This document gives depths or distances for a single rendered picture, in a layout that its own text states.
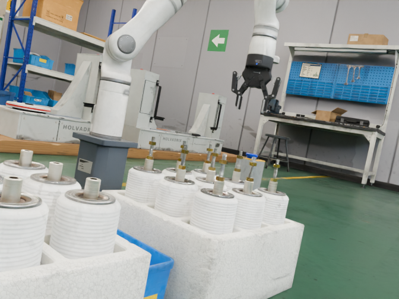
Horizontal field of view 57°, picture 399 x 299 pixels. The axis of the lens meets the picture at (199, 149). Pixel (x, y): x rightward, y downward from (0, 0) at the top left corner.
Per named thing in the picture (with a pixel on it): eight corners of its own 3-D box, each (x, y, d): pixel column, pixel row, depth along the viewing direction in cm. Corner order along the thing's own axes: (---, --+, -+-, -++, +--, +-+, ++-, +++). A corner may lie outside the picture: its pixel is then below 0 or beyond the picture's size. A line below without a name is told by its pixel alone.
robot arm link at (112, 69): (105, 29, 114) (97, 84, 115) (112, 24, 106) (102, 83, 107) (134, 37, 118) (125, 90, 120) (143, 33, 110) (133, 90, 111)
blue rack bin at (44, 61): (10, 62, 536) (12, 48, 535) (34, 68, 568) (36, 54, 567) (29, 64, 509) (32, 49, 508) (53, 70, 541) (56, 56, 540)
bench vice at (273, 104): (271, 114, 553) (274, 98, 551) (282, 116, 543) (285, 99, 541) (260, 111, 518) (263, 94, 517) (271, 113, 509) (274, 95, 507)
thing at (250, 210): (257, 265, 92) (271, 196, 91) (244, 276, 84) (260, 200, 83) (222, 253, 96) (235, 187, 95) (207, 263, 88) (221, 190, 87)
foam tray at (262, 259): (89, 256, 96) (101, 189, 95) (189, 239, 126) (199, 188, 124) (199, 331, 71) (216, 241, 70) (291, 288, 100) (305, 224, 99)
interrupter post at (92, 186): (79, 197, 56) (82, 177, 56) (92, 197, 58) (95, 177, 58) (87, 202, 54) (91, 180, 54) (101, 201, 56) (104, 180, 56)
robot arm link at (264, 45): (278, 64, 109) (282, 44, 109) (275, 56, 98) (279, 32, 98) (249, 61, 112) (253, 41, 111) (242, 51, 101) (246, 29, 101)
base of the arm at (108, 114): (84, 133, 113) (94, 79, 112) (107, 136, 121) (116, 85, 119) (104, 139, 108) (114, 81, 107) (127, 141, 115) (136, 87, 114)
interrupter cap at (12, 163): (-4, 162, 71) (-3, 158, 71) (35, 164, 77) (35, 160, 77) (12, 170, 66) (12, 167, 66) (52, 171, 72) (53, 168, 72)
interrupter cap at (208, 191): (241, 200, 79) (241, 197, 79) (214, 199, 75) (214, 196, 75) (219, 191, 85) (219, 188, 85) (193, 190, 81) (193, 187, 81)
